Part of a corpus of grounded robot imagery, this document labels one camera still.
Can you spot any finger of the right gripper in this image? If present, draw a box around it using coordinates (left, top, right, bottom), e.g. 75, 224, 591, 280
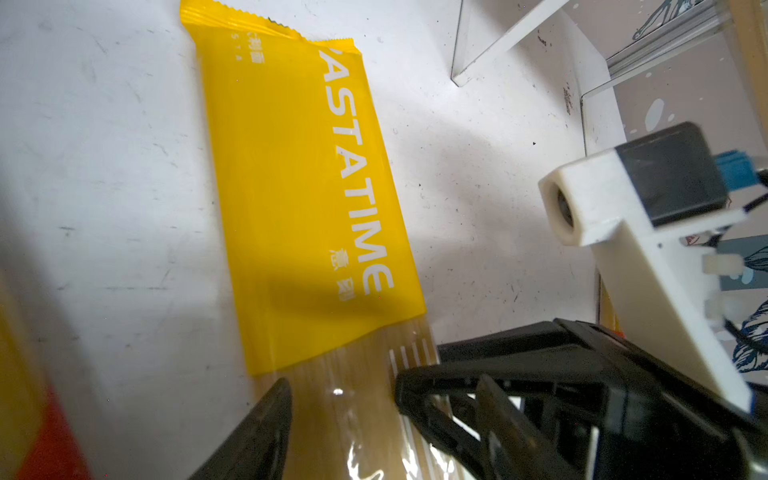
394, 322, 618, 479

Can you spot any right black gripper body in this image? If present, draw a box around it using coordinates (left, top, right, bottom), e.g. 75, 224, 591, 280
587, 325, 767, 479

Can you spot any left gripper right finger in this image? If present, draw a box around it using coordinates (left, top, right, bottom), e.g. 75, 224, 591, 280
475, 375, 582, 479

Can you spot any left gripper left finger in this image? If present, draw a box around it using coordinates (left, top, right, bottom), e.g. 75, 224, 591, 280
190, 378, 293, 479

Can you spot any red pasta bag left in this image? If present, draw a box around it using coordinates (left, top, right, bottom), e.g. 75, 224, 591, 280
0, 281, 94, 480

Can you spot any wooden two-tier shelf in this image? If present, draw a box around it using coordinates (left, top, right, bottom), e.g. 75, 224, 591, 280
450, 1, 767, 163

